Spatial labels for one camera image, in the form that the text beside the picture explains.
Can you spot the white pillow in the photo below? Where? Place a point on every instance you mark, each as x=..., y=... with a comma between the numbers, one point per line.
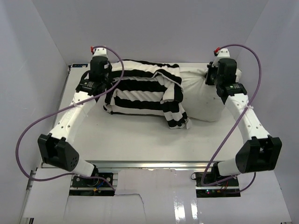
x=200, y=100

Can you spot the aluminium table frame rail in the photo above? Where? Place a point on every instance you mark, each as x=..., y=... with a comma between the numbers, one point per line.
x=249, y=125

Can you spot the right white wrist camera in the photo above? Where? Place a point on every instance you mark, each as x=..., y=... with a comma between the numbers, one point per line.
x=222, y=53

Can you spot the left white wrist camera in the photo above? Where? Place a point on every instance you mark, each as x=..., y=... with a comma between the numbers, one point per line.
x=98, y=51

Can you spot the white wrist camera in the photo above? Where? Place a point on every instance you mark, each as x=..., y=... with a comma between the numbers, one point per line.
x=98, y=51
x=222, y=53

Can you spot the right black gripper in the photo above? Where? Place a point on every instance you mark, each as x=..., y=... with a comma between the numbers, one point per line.
x=211, y=69

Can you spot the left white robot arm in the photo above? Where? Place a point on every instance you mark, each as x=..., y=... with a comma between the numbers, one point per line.
x=56, y=147

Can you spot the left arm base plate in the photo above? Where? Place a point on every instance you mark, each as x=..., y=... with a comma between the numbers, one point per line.
x=89, y=187

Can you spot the black white striped pillowcase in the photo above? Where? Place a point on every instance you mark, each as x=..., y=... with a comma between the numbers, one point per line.
x=146, y=88

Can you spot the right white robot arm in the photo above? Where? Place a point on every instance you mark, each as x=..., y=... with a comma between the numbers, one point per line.
x=260, y=151

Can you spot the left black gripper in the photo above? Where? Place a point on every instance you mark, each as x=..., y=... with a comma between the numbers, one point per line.
x=109, y=70

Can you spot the left blue corner label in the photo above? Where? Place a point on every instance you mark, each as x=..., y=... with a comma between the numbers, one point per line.
x=80, y=65

